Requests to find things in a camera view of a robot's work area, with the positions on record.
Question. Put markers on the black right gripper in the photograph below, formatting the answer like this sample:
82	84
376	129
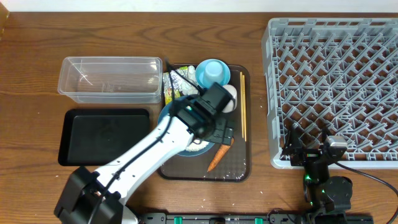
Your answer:
306	155

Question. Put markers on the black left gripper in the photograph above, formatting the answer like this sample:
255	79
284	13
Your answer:
226	139

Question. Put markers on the white tissue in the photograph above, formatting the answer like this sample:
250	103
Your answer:
188	89

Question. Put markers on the orange carrot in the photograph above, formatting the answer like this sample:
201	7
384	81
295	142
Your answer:
223	149

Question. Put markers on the foil snack wrapper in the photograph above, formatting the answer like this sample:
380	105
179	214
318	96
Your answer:
177	81

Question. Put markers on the white rice pile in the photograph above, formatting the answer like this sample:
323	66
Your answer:
197	145

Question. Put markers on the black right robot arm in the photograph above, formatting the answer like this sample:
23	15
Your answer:
329	196

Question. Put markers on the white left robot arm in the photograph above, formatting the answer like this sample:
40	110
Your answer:
101	196

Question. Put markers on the grey dishwasher rack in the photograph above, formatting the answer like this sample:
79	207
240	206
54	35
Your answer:
334	73

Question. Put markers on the white cup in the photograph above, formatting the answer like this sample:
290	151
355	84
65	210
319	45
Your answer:
232	104

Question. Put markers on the light blue cup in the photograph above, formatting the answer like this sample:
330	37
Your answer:
213	73

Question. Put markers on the light blue bowl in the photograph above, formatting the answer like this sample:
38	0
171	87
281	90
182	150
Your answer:
200	70

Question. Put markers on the brown serving tray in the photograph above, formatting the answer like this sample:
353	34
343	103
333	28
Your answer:
235	165

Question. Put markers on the wooden chopstick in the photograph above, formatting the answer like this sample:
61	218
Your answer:
241	103
244	107

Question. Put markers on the black rectangular tray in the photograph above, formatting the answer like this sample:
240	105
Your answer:
95	137

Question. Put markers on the clear plastic bin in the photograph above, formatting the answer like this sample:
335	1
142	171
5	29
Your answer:
111	80

